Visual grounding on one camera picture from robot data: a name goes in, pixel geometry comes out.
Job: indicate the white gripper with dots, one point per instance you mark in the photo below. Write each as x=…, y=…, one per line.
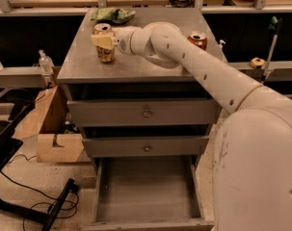
x=122, y=39

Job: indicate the small orange can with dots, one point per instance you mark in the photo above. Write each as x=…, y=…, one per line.
x=105, y=55

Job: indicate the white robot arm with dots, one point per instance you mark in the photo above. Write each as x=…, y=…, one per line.
x=252, y=162

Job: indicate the grey top drawer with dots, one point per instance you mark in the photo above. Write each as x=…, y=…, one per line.
x=103, y=113

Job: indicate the grey drawer cabinet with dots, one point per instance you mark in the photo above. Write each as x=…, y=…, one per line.
x=84, y=77

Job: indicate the red-orange soda can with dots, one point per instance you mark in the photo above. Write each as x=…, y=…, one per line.
x=199, y=39

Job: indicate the grey middle drawer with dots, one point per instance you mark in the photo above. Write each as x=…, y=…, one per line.
x=145, y=146

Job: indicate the grey open bottom drawer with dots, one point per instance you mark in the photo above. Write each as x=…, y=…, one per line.
x=158, y=193

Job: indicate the green chip bag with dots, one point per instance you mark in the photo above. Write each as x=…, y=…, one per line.
x=112, y=15

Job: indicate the white paper bowl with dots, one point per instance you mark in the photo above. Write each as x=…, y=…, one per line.
x=153, y=25

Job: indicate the clear sanitizer bottle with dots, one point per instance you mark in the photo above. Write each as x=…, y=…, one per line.
x=46, y=63

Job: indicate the cardboard box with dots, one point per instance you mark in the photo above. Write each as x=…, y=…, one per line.
x=47, y=123

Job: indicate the small white pump bottle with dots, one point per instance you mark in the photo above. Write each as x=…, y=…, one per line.
x=222, y=43

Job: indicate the black chair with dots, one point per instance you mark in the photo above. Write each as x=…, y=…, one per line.
x=23, y=103

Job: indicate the reacher grabber tool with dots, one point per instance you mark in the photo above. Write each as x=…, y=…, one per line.
x=274, y=27

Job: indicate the black stand leg left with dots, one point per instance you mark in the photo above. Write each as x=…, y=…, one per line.
x=45, y=219

